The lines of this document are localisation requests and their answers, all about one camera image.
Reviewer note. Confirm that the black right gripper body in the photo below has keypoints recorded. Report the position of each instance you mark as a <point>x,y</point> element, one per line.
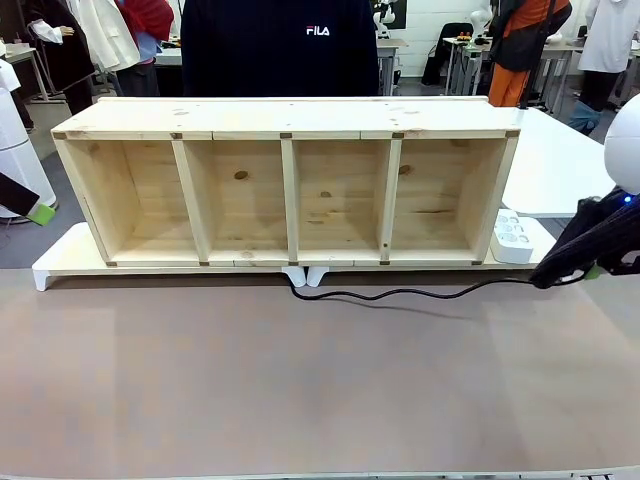
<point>625,262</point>

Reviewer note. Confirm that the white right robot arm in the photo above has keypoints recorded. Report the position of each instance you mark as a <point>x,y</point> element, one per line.
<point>625,145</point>

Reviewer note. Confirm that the white wood-topped riser stand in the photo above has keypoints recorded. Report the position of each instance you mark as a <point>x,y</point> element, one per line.
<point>75,250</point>
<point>545,255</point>

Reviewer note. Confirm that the white rounded machine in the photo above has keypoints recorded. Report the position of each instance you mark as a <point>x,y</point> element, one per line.
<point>17,145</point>

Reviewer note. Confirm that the white power strip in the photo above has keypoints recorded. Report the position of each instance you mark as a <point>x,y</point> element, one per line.
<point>512,245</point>

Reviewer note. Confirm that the blue bag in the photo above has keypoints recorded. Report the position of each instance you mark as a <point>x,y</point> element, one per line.
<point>585,117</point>

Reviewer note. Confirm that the mannequin in black coat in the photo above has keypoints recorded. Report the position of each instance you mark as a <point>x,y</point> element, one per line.
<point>60,50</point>

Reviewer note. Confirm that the hanging white coat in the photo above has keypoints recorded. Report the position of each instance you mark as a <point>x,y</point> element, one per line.
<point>110,35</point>

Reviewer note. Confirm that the hanging red garment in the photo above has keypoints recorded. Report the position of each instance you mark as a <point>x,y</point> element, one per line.
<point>150,22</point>

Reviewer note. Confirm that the person in white coat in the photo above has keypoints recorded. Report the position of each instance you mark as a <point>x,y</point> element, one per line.
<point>607,40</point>

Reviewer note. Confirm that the person in orange clothes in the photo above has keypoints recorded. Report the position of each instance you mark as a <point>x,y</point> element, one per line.
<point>520,45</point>

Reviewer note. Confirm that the black office chair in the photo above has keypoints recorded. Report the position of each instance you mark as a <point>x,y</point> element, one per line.
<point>445,50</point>

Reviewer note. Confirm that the person in navy FILA sweater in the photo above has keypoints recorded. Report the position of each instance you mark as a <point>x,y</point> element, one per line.
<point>270,60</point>

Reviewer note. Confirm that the light wooden four-compartment shelf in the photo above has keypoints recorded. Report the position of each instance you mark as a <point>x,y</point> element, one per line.
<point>345,120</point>

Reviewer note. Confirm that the grey background desk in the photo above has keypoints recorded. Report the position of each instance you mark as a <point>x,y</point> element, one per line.
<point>390,46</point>

